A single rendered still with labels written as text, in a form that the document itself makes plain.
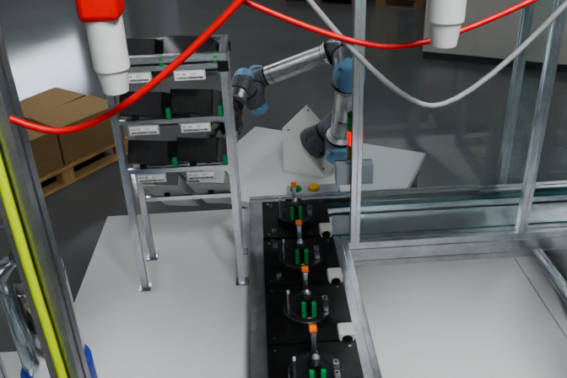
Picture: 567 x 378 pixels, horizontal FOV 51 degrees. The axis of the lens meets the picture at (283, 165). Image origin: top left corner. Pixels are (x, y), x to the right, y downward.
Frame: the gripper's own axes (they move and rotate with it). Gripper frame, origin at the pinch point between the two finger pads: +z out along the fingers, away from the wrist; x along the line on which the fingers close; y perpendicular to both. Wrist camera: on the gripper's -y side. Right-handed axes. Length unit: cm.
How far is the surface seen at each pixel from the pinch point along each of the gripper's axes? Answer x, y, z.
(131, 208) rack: 15.9, -9.2, 35.4
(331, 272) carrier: -44, 15, 39
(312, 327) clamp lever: -48, -6, 65
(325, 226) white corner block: -36.9, 25.0, 16.4
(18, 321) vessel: 2, -49, 88
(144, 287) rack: 19, 19, 49
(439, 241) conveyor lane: -75, 34, 14
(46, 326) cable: -25, -74, 96
